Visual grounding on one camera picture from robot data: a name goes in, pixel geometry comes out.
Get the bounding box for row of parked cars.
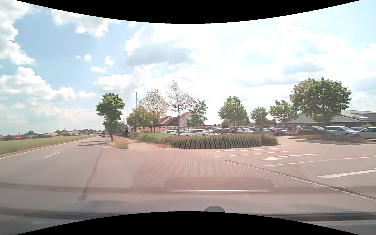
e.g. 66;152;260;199
116;125;376;142

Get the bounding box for reddish paved pavement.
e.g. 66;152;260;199
87;137;313;189

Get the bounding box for red-roofed building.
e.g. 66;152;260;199
149;112;193;132

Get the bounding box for green tree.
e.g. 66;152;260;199
95;93;125;142

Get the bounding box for kerbed planted island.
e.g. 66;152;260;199
287;134;376;144

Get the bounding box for grey asphalt road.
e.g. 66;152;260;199
0;135;376;209

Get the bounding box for row of distant buildings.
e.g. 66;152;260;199
0;129;107;141

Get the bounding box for lamp post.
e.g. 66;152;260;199
133;91;138;133

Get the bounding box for low grey-roofed building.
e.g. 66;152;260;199
284;110;376;128

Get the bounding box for grass field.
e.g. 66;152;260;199
0;134;100;160

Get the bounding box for dry grass verge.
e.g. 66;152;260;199
112;136;129;150

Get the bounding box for car's own bonnet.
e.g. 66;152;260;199
0;180;376;235

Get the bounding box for low green hedge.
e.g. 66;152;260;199
129;132;280;149

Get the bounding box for road markings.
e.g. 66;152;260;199
0;142;376;208

